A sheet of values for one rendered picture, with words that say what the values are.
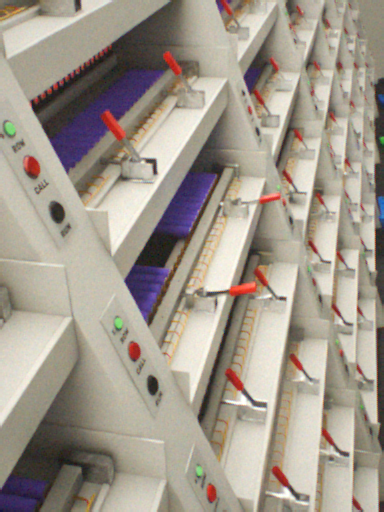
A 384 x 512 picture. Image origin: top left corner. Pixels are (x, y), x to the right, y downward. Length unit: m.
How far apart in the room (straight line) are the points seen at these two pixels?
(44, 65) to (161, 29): 0.55
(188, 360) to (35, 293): 0.28
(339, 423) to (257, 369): 0.48
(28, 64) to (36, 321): 0.23
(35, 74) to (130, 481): 0.39
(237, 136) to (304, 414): 0.53
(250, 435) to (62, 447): 0.35
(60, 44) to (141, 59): 0.52
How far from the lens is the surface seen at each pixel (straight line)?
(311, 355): 1.35
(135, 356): 0.60
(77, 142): 0.84
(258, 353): 1.06
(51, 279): 0.52
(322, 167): 1.95
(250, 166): 1.20
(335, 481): 1.37
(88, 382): 0.59
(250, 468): 0.89
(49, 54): 0.65
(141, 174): 0.76
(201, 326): 0.81
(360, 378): 1.83
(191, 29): 1.15
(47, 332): 0.53
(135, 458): 0.63
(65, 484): 0.63
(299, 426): 1.20
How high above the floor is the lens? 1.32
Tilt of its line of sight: 24 degrees down
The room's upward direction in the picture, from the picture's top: 25 degrees counter-clockwise
